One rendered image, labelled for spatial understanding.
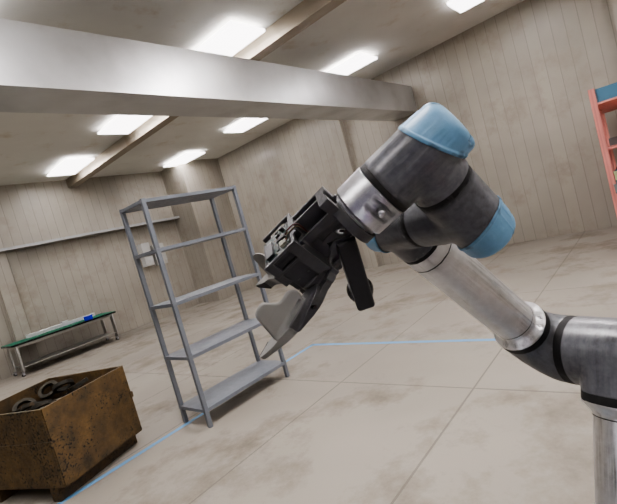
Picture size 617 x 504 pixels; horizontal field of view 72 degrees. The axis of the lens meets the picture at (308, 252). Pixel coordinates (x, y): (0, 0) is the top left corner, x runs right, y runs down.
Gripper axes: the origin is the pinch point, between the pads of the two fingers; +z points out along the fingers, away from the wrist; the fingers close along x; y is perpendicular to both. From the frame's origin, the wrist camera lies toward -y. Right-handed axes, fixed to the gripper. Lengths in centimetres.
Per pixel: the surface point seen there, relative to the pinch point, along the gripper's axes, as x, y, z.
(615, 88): -430, -355, -247
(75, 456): -158, -71, 283
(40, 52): -371, 117, 126
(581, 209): -568, -623, -176
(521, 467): -61, -200, 34
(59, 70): -372, 99, 128
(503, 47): -759, -380, -277
